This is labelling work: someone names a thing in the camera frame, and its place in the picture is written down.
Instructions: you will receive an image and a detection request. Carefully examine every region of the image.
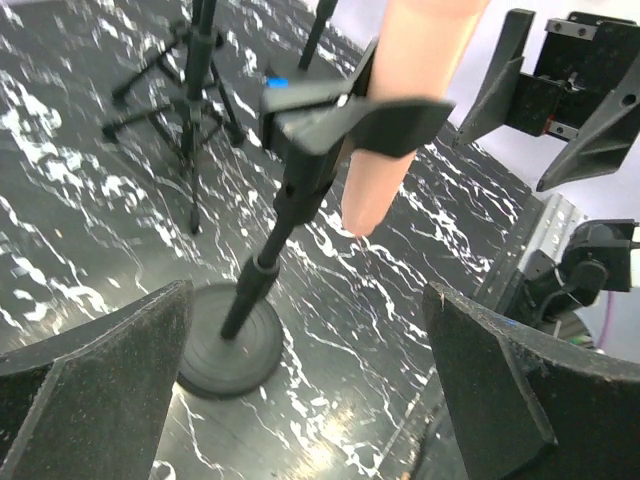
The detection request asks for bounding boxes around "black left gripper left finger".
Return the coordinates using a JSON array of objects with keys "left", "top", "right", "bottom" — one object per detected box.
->
[{"left": 1, "top": 281, "right": 194, "bottom": 479}]

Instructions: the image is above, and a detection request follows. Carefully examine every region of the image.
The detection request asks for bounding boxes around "black round-base clamp stand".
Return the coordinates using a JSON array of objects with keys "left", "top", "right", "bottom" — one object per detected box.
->
[{"left": 265, "top": 0, "right": 340, "bottom": 83}]

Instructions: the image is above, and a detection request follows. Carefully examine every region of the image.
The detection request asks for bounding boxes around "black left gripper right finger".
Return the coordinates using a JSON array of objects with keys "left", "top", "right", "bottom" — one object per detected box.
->
[{"left": 423, "top": 283, "right": 639, "bottom": 479}]

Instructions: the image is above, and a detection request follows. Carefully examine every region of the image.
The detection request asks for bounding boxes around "pink toy microphone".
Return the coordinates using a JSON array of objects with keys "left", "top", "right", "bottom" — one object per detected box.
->
[{"left": 341, "top": 0, "right": 487, "bottom": 237}]

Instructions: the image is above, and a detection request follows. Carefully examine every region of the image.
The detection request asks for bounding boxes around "blue and white block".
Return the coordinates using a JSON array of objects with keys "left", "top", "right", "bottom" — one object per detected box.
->
[{"left": 265, "top": 77, "right": 289, "bottom": 89}]

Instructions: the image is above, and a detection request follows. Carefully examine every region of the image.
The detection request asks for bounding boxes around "black small tripod stand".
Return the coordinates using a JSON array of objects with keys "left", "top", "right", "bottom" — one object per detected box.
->
[{"left": 102, "top": 0, "right": 245, "bottom": 234}]

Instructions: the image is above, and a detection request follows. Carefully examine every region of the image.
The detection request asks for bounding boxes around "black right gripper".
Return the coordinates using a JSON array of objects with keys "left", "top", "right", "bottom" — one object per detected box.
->
[{"left": 454, "top": 8, "right": 639, "bottom": 192}]

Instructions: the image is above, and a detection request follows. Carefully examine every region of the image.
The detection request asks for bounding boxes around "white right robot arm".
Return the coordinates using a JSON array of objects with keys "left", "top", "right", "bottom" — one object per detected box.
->
[{"left": 454, "top": 9, "right": 639, "bottom": 336}]

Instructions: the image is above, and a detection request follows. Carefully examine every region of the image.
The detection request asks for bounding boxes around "black tripod shock-mount stand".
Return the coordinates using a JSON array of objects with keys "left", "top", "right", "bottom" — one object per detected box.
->
[{"left": 111, "top": 0, "right": 204, "bottom": 105}]

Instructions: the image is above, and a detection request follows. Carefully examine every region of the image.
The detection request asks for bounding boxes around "aluminium frame rail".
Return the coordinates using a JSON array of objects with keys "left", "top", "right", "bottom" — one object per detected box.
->
[{"left": 473, "top": 193, "right": 587, "bottom": 310}]

